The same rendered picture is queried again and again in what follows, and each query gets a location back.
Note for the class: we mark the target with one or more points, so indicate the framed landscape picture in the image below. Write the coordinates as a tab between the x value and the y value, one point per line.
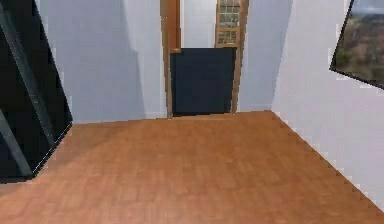
361	46

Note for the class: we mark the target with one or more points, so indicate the brown lattice window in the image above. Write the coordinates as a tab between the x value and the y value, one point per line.
228	23

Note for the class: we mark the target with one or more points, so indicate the brown wooden room door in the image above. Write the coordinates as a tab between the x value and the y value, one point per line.
173	26

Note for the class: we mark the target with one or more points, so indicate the black cupboard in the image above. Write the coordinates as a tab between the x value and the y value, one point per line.
23	100

